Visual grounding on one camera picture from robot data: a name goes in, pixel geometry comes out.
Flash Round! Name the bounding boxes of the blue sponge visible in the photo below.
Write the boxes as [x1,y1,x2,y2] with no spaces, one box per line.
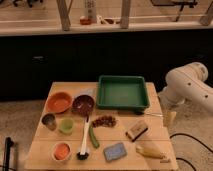
[103,142,127,162]

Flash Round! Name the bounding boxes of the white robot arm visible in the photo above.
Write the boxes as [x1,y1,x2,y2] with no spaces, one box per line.
[159,62,213,127]

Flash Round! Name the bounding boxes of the dark red bowl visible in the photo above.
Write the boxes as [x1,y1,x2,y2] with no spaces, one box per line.
[72,95,95,117]

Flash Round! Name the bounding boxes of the white bowl orange contents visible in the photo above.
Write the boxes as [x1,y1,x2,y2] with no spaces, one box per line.
[51,142,71,163]

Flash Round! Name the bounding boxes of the small red bowl on shelf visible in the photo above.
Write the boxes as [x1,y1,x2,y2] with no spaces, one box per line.
[79,16,92,25]

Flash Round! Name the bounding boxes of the yellow corn cob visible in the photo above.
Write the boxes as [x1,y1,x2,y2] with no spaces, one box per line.
[136,145,165,159]

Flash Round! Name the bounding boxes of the green plastic tray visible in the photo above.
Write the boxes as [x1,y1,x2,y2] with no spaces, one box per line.
[96,75,150,111]

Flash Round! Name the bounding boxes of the brown grape bunch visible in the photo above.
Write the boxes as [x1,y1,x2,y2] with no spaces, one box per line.
[92,116,117,128]

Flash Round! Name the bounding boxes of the green cucumber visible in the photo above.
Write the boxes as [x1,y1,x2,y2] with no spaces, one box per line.
[89,126,100,149]

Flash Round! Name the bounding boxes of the wooden table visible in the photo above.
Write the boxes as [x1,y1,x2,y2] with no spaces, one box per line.
[25,83,178,171]

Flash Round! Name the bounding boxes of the green cup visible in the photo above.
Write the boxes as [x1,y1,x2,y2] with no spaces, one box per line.
[59,118,74,134]

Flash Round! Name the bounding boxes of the metal cup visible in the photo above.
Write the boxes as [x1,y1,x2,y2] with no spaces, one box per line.
[41,113,57,131]

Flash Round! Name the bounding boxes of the black stand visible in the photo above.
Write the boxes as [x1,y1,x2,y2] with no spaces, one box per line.
[2,137,14,171]

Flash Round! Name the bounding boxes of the black cable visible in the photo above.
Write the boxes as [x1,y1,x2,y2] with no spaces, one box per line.
[169,132,213,171]

